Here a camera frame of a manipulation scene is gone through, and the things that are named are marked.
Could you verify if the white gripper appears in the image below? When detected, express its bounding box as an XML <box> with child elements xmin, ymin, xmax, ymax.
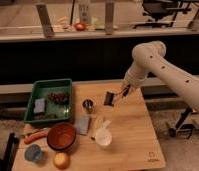
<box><xmin>121</xmin><ymin>76</ymin><xmax>138</xmax><ymax>97</ymax></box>

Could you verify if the black handled brush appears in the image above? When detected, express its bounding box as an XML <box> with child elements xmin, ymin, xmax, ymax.
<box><xmin>104</xmin><ymin>91</ymin><xmax>122</xmax><ymax>106</ymax></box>

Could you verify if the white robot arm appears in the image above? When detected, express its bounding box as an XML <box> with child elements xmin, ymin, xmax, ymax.
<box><xmin>122</xmin><ymin>41</ymin><xmax>199</xmax><ymax>113</ymax></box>

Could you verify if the small metal cup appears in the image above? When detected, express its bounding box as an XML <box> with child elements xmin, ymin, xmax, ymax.
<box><xmin>82</xmin><ymin>99</ymin><xmax>93</xmax><ymax>113</ymax></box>

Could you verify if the white paper cup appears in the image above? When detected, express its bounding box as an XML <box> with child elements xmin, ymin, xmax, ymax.
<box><xmin>95</xmin><ymin>128</ymin><xmax>112</xmax><ymax>148</ymax></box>

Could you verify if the pale banana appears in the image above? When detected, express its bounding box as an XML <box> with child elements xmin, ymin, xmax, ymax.
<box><xmin>91</xmin><ymin>115</ymin><xmax>111</xmax><ymax>138</ymax></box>

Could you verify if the black stand on floor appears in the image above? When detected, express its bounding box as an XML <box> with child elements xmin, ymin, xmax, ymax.
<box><xmin>168</xmin><ymin>108</ymin><xmax>194</xmax><ymax>138</ymax></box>

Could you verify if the bunch of dark grapes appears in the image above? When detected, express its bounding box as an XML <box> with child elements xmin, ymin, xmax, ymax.
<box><xmin>48</xmin><ymin>92</ymin><xmax>69</xmax><ymax>105</ymax></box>

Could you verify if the green plastic tray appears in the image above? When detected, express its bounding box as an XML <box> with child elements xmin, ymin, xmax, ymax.
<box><xmin>24</xmin><ymin>78</ymin><xmax>73</xmax><ymax>125</ymax></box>

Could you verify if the red fruit on shelf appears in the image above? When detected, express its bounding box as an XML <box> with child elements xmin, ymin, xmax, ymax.
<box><xmin>74</xmin><ymin>22</ymin><xmax>86</xmax><ymax>31</ymax></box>

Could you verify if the brown wooden bowl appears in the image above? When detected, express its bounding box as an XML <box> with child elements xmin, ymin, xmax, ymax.
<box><xmin>47</xmin><ymin>122</ymin><xmax>76</xmax><ymax>151</ymax></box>

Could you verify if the black office chair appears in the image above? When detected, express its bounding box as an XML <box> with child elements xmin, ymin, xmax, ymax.
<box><xmin>134</xmin><ymin>0</ymin><xmax>191</xmax><ymax>28</ymax></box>

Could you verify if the blue sponge in tray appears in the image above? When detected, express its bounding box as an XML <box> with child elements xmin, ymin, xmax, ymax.
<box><xmin>33</xmin><ymin>98</ymin><xmax>45</xmax><ymax>114</ymax></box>

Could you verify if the orange carrot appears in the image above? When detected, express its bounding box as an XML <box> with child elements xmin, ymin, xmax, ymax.
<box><xmin>24</xmin><ymin>131</ymin><xmax>48</xmax><ymax>144</ymax></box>

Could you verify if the yellow red apple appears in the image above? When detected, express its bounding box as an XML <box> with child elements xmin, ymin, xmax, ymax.
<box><xmin>53</xmin><ymin>153</ymin><xmax>70</xmax><ymax>170</ymax></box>

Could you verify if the black chair corner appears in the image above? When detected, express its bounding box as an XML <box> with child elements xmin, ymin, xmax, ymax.
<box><xmin>0</xmin><ymin>133</ymin><xmax>19</xmax><ymax>171</ymax></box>

